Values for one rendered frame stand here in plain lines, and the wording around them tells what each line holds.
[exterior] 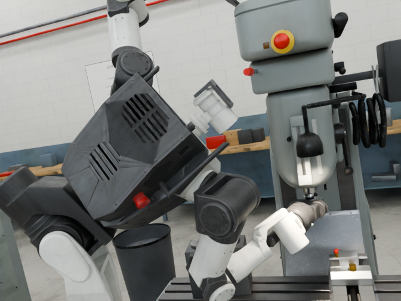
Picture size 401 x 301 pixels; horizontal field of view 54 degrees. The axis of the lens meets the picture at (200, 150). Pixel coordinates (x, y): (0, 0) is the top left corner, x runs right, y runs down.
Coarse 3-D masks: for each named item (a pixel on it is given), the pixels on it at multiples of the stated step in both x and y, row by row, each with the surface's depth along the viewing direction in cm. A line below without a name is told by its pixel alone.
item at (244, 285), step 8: (192, 240) 155; (240, 240) 146; (192, 248) 146; (240, 248) 140; (192, 280) 145; (248, 280) 142; (192, 288) 146; (200, 288) 145; (240, 288) 143; (248, 288) 142; (200, 296) 146
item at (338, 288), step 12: (336, 264) 136; (360, 264) 133; (336, 288) 124; (348, 288) 129; (360, 288) 122; (372, 288) 121; (336, 300) 118; (348, 300) 123; (360, 300) 119; (372, 300) 115
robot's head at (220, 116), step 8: (208, 96) 99; (200, 104) 99; (208, 104) 99; (216, 104) 99; (208, 112) 100; (216, 112) 99; (224, 112) 99; (232, 112) 101; (200, 120) 99; (208, 120) 100; (216, 120) 99; (224, 120) 99; (232, 120) 99; (216, 128) 101; (224, 128) 100
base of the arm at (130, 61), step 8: (120, 56) 100; (128, 56) 100; (136, 56) 101; (144, 56) 102; (120, 64) 99; (128, 64) 99; (136, 64) 100; (144, 64) 101; (152, 64) 102; (120, 72) 98; (128, 72) 98; (136, 72) 99; (144, 72) 100; (120, 80) 98; (152, 80) 100; (112, 88) 100
